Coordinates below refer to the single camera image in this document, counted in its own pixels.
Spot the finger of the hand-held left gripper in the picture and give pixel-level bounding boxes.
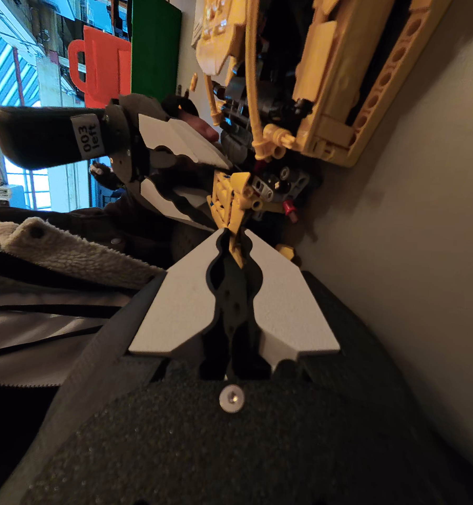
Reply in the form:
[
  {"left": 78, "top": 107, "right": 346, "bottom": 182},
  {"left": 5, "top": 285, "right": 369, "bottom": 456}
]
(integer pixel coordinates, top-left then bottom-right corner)
[
  {"left": 137, "top": 114, "right": 234, "bottom": 171},
  {"left": 140, "top": 177, "right": 216, "bottom": 232}
]

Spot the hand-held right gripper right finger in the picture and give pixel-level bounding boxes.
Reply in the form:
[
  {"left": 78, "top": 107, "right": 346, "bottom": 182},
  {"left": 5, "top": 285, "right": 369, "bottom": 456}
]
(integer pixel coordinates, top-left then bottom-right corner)
[{"left": 244, "top": 230, "right": 341, "bottom": 372}]

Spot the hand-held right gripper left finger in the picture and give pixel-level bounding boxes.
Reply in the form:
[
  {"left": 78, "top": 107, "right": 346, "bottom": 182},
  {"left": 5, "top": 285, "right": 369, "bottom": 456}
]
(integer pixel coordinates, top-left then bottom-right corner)
[{"left": 128, "top": 228, "right": 226, "bottom": 358}]

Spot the yellow brick panel piece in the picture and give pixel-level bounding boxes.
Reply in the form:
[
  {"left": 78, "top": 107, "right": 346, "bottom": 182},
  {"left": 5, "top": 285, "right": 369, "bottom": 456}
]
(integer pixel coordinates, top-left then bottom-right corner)
[{"left": 208, "top": 171, "right": 254, "bottom": 270}]

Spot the yellow brick car model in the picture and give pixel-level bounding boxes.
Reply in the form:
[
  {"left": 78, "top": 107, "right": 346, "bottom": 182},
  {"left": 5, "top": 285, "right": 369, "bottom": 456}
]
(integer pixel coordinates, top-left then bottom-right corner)
[{"left": 191, "top": 0, "right": 455, "bottom": 266}]

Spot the grey desk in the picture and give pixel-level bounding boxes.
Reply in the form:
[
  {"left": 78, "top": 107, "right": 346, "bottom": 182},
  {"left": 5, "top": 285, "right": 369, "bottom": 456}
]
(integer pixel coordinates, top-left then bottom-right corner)
[{"left": 296, "top": 0, "right": 473, "bottom": 486}]

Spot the person's left hand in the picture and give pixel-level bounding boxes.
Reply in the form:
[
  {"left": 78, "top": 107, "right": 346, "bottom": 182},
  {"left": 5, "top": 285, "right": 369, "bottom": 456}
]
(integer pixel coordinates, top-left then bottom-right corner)
[{"left": 179, "top": 111, "right": 221, "bottom": 143}]

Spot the glass skylight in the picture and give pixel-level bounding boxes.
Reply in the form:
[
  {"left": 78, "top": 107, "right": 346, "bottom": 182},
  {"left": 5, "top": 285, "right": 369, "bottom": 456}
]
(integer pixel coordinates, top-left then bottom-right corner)
[{"left": 0, "top": 22, "right": 41, "bottom": 108}]

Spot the green plastic bin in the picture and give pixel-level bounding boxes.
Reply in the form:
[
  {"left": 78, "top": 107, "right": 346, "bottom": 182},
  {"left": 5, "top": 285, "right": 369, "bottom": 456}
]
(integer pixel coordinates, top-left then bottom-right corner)
[{"left": 131, "top": 0, "right": 183, "bottom": 104}]

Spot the red plastic bag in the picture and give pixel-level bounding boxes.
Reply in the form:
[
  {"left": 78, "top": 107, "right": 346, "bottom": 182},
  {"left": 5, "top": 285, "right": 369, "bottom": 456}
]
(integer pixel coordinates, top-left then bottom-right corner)
[{"left": 67, "top": 25, "right": 133, "bottom": 110}]

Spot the white shirt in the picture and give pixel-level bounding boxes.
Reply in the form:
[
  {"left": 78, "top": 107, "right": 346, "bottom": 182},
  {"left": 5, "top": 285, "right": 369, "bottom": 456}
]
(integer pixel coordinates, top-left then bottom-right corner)
[{"left": 0, "top": 272, "right": 136, "bottom": 388}]

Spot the black strap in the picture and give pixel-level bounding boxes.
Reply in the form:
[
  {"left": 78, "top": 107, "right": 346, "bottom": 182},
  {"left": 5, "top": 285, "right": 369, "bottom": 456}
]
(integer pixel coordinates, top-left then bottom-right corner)
[{"left": 0, "top": 303, "right": 117, "bottom": 360}]

